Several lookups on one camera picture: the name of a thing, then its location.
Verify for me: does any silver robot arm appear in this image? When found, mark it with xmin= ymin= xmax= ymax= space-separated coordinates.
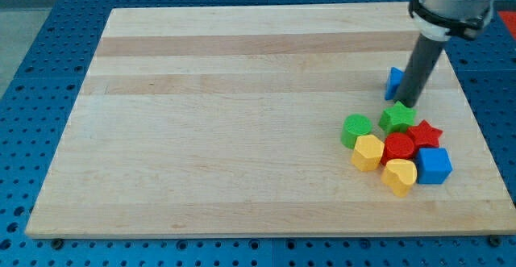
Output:
xmin=409 ymin=0 xmax=494 ymax=42

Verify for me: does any yellow heart block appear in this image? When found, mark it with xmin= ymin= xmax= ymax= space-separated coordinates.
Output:
xmin=381 ymin=159 xmax=418 ymax=198

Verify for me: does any wooden board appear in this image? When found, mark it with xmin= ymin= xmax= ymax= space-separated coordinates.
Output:
xmin=25 ymin=2 xmax=515 ymax=239

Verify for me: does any green cylinder block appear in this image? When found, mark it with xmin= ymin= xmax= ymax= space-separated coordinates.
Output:
xmin=340 ymin=114 xmax=372 ymax=148

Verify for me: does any yellow hexagon block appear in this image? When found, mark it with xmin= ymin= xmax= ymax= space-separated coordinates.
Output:
xmin=351 ymin=135 xmax=385 ymax=172

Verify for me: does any green star block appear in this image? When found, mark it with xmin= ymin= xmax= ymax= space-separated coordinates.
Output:
xmin=378 ymin=102 xmax=417 ymax=135

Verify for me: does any red cylinder block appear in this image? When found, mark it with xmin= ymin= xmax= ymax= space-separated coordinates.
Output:
xmin=381 ymin=132 xmax=415 ymax=165

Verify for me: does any blue triangle block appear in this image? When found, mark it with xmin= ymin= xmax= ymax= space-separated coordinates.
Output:
xmin=384 ymin=67 xmax=404 ymax=100

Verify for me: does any red star block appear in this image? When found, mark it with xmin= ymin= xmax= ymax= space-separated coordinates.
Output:
xmin=406 ymin=120 xmax=443 ymax=151

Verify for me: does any blue cube block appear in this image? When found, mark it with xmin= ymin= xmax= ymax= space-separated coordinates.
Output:
xmin=415 ymin=148 xmax=453 ymax=185

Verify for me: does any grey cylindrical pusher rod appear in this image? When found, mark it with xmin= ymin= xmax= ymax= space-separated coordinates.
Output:
xmin=393 ymin=34 xmax=446 ymax=108

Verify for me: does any black cable clamp ring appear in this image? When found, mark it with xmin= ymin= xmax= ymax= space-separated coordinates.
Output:
xmin=408 ymin=0 xmax=495 ymax=42

